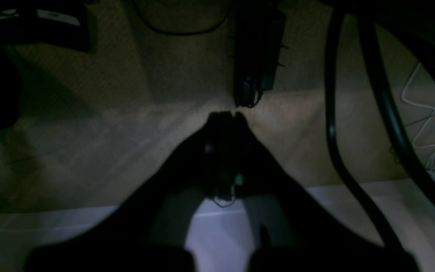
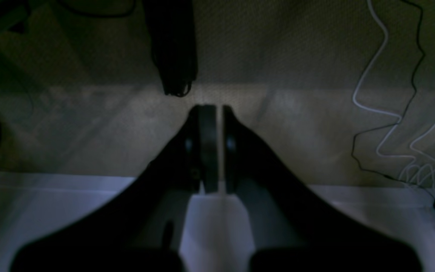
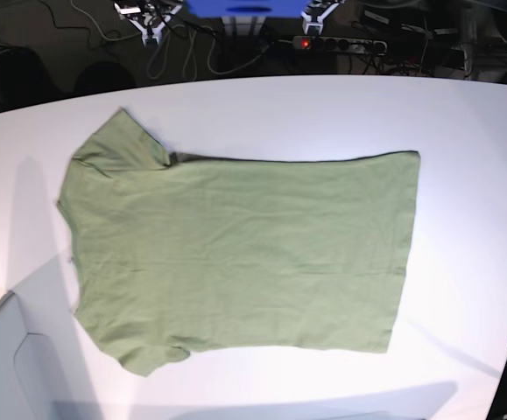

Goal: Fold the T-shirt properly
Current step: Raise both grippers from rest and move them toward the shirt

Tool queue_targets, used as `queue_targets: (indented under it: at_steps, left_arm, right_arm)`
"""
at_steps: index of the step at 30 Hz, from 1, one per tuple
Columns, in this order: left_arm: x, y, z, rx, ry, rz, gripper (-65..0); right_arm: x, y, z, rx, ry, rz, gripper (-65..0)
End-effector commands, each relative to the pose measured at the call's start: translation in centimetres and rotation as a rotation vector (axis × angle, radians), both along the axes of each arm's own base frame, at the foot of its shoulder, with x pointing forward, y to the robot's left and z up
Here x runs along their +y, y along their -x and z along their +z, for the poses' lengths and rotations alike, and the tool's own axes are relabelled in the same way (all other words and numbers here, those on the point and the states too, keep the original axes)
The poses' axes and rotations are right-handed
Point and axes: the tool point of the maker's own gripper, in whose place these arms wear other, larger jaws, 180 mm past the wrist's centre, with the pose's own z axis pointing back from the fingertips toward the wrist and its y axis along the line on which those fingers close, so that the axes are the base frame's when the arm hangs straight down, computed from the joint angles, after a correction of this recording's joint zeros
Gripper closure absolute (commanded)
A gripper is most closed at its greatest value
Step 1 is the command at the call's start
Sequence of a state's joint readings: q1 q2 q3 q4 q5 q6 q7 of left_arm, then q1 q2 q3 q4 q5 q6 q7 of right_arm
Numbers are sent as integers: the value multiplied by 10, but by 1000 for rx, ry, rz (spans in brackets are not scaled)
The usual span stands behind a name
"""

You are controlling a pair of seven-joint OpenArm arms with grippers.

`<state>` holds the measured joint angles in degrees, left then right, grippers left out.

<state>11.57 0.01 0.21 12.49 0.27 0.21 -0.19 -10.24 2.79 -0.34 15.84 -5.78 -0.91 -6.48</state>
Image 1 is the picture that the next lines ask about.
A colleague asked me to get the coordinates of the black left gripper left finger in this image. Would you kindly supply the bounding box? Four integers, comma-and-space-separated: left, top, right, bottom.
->
25, 112, 227, 272

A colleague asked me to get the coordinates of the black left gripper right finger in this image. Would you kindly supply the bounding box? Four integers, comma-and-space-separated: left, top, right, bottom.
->
233, 112, 418, 272

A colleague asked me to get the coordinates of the thin black looped cable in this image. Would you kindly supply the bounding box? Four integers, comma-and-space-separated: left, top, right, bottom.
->
131, 0, 233, 36

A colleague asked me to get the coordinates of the black power strip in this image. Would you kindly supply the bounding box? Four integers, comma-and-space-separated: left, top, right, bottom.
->
233, 0, 287, 108

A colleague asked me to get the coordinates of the thick black cable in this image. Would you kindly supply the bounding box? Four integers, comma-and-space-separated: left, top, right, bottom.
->
324, 8, 405, 250
357, 11, 435, 227

